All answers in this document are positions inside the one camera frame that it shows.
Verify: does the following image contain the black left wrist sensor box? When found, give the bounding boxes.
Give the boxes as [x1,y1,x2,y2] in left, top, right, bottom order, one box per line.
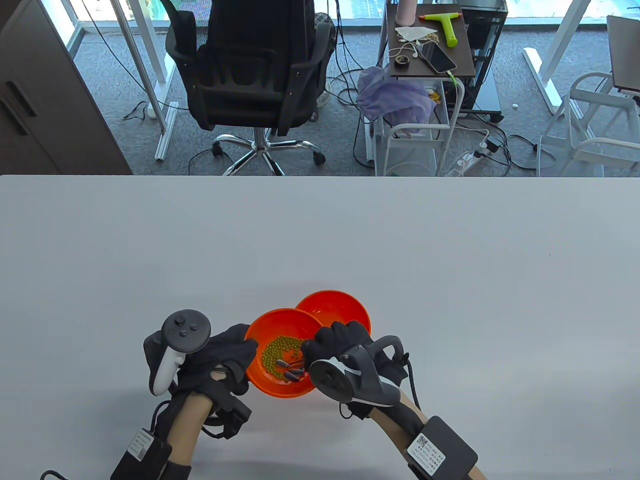
[110,427,173,480]

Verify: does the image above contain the dark grey cabinet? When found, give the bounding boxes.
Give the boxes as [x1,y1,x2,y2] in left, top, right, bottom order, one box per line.
[0,0,133,176]

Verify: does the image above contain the black metal rack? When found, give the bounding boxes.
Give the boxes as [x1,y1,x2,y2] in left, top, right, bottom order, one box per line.
[452,0,508,123]

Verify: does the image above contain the white stool frame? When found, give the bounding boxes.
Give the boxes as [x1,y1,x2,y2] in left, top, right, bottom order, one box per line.
[536,72,640,177]

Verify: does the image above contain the purple cloth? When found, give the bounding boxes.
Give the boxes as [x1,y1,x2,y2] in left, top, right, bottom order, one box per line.
[356,66,437,135]

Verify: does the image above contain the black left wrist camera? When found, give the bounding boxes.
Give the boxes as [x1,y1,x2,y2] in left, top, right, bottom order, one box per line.
[210,395,252,440]

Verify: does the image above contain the black wrist sensor box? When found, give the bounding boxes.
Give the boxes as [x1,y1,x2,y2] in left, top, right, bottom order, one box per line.
[406,416,478,480]
[110,427,173,480]

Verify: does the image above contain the grey hand controller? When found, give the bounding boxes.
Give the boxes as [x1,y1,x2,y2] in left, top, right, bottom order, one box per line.
[309,336,405,408]
[150,310,212,397]

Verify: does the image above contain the black smartphone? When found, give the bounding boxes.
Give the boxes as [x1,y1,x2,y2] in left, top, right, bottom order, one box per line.
[419,42,457,74]

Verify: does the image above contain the person's left hand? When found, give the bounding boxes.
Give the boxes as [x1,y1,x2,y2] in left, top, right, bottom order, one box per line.
[143,324,259,398]

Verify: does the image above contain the white earphones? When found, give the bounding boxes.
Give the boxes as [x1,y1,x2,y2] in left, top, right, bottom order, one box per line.
[387,42,426,58]

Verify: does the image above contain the grey flat panel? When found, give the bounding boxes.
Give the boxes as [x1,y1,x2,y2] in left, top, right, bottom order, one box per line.
[606,15,640,93]

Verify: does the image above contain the aluminium profile bar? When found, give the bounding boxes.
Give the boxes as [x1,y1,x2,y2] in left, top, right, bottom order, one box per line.
[154,100,180,162]

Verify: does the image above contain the heap of green mung beans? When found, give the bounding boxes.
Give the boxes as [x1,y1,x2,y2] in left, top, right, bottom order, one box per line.
[261,336,303,376]

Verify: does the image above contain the person's right hand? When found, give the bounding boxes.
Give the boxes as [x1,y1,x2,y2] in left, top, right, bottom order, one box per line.
[300,321,408,421]

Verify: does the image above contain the orange plastic bowl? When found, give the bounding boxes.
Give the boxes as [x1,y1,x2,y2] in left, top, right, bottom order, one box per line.
[244,308,326,399]
[295,290,372,336]

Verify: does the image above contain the person's left forearm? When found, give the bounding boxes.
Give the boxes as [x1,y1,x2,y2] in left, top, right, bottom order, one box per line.
[162,392,216,480]

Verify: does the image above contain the pile of striped sunflower seeds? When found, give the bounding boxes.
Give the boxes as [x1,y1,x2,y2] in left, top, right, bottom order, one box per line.
[275,356,307,384]

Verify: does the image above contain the black right wrist sensor box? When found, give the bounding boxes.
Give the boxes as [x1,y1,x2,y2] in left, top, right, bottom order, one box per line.
[406,416,478,480]

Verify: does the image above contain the black mesh office chair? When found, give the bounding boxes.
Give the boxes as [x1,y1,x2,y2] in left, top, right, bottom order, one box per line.
[159,0,337,177]

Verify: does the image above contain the white desk leg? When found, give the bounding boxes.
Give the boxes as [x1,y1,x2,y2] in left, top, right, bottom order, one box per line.
[522,0,593,116]
[110,0,180,135]

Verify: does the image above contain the white power strip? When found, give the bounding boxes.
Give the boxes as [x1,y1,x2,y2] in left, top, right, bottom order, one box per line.
[444,142,493,177]

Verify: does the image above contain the white face mask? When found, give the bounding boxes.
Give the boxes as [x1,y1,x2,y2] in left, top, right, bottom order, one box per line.
[394,26,440,42]

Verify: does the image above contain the white cart with brown top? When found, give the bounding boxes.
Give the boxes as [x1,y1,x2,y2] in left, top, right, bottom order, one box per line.
[372,0,477,177]

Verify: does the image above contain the green squeegee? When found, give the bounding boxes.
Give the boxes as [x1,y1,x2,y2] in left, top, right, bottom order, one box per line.
[419,12,462,48]

